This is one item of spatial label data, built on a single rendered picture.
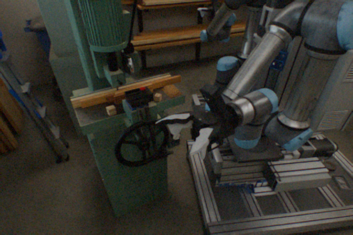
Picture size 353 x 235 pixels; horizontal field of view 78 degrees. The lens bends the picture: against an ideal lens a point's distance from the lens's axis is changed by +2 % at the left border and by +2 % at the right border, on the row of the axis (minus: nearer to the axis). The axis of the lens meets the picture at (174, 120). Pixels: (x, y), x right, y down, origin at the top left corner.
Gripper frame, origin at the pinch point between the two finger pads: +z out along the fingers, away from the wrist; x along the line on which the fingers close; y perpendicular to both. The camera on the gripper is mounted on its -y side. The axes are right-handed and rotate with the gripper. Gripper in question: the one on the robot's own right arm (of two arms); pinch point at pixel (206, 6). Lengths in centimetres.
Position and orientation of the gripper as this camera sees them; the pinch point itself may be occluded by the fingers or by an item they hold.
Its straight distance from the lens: 189.1
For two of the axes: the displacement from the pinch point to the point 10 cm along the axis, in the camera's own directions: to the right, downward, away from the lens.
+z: -3.7, -5.7, 7.3
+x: 9.2, -3.3, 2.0
